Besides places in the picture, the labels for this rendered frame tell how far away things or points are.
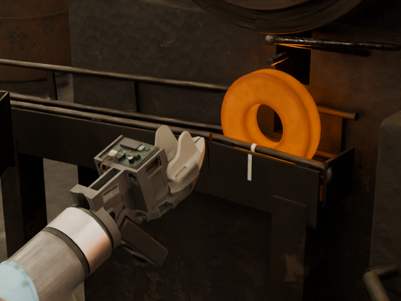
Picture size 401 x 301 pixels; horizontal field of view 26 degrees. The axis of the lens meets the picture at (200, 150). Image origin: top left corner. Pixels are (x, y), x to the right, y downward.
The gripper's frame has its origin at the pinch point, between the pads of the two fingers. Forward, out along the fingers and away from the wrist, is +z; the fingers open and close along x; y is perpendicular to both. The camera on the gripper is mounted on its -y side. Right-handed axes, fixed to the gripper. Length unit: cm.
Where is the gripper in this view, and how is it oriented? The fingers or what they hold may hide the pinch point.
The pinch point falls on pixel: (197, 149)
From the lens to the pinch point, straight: 114.0
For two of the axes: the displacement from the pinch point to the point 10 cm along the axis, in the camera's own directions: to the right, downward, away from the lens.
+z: 6.0, -5.6, 5.8
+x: -7.8, -2.3, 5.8
